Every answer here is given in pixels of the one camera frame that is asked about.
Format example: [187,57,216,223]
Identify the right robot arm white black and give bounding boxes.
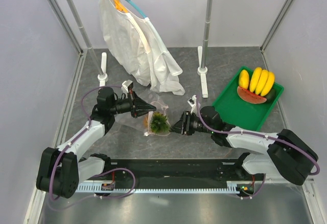
[171,106,320,186]

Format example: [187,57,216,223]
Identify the white garment on hanger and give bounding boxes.
[99,0,185,96]

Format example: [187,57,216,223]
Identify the dark green toy avocado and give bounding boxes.
[265,88,276,103]

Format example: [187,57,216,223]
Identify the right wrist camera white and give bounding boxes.
[188,95,201,114]

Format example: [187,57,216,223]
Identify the white cable duct strip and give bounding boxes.
[76,181,240,194]

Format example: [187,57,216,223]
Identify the toy pineapple orange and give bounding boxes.
[143,111,171,136]

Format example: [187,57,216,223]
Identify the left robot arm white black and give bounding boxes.
[36,81,156,198]

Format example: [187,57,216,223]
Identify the green plastic tray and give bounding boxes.
[213,66,284,131]

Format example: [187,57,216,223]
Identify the toy watermelon slice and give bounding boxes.
[237,86,266,104]

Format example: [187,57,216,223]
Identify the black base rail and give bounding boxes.
[92,154,264,189]

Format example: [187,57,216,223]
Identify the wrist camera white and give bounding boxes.
[121,80,133,94]
[188,95,201,114]

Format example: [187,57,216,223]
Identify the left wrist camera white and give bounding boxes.
[121,80,133,94]

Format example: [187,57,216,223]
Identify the silver clothes rack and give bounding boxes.
[66,0,213,98]

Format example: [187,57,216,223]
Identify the yellow toy banana bunch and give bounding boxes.
[249,67,275,97]

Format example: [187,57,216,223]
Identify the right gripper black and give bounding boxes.
[168,111,213,136]

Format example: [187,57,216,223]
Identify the clear zip top bag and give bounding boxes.
[115,90,171,137]

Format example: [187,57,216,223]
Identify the yellow toy mango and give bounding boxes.
[239,69,250,89]

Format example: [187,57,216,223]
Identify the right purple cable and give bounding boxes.
[195,95,321,176]

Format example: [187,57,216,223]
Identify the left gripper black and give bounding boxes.
[109,89,156,118]

